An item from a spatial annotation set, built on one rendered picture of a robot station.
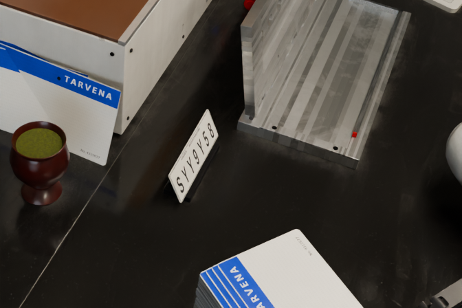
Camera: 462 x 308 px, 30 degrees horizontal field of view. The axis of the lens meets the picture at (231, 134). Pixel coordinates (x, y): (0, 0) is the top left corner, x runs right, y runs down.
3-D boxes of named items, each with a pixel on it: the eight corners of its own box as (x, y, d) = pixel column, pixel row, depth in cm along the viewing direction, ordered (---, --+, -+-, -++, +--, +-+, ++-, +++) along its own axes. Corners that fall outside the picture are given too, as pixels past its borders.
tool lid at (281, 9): (251, 27, 128) (240, 25, 129) (256, 124, 141) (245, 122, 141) (328, -104, 159) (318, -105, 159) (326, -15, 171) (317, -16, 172)
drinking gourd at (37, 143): (42, 161, 133) (40, 110, 125) (82, 190, 130) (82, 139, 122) (0, 192, 128) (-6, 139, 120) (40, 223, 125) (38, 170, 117)
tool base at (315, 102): (355, 170, 140) (361, 154, 137) (236, 129, 143) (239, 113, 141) (408, 22, 170) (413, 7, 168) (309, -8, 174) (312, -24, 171)
